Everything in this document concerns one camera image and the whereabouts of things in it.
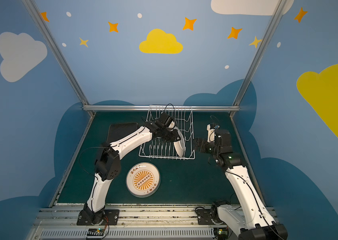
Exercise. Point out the front aluminium rail bed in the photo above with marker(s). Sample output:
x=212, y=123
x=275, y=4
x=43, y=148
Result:
x=136, y=222

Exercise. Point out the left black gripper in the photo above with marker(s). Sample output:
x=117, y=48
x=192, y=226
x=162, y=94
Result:
x=169, y=133

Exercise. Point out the rear aluminium frame rail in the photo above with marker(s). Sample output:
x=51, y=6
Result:
x=114, y=108

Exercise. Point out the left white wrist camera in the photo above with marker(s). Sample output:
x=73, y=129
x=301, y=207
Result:
x=172, y=124

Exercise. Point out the white wire dish rack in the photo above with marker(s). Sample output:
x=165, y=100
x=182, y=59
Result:
x=157, y=148

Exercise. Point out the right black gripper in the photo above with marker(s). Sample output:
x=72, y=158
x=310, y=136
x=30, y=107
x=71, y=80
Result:
x=203, y=145

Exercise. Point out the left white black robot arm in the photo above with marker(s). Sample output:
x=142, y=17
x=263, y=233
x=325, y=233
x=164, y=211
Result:
x=124, y=138

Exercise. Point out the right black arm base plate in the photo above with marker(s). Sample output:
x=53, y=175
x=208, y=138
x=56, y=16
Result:
x=205, y=216

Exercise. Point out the left small circuit board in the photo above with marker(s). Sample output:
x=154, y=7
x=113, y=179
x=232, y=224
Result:
x=96, y=233

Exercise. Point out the right small circuit board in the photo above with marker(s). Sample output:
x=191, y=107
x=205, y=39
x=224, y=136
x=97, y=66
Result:
x=220, y=234

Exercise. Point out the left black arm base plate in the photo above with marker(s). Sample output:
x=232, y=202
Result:
x=112, y=216

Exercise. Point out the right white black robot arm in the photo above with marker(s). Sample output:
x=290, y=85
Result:
x=256, y=223

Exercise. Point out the small circuit board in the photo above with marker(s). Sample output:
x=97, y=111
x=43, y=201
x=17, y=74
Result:
x=96, y=233
x=220, y=234

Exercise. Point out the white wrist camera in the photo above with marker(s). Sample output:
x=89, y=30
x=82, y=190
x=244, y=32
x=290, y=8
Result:
x=211, y=128
x=172, y=124

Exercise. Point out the aluminium frame post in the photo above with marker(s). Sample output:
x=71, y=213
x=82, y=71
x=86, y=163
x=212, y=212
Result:
x=41, y=24
x=266, y=38

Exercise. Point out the left aluminium frame post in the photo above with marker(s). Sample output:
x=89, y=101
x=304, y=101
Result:
x=41, y=24

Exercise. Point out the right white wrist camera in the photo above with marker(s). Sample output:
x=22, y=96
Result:
x=211, y=128

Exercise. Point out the white round plate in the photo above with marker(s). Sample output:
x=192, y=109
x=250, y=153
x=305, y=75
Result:
x=143, y=180
x=180, y=144

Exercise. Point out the right aluminium frame post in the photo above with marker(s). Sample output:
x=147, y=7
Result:
x=266, y=38

